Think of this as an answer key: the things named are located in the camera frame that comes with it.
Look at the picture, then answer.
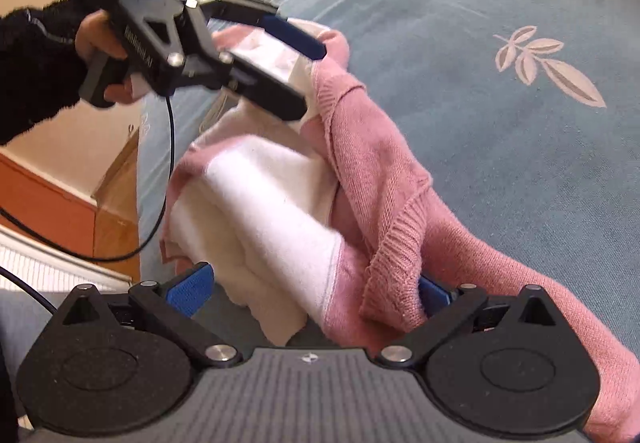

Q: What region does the pink and cream sweater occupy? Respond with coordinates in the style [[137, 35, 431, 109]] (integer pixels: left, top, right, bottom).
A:
[[160, 21, 639, 442]]

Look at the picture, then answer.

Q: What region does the black sleeve forearm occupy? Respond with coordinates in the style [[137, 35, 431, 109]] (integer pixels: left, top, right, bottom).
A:
[[0, 0, 87, 145]]

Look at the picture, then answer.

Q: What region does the person's left hand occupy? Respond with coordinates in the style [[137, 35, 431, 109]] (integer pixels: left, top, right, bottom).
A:
[[75, 10, 151, 108]]

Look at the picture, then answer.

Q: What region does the wooden nightstand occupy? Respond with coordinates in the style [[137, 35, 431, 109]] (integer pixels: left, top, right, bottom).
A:
[[1, 134, 139, 257]]

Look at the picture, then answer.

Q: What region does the blue floral bed sheet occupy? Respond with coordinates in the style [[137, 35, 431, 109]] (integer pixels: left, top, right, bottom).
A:
[[138, 0, 639, 357]]

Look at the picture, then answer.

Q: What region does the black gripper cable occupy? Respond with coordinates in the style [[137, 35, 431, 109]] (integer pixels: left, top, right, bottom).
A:
[[0, 94, 177, 319]]

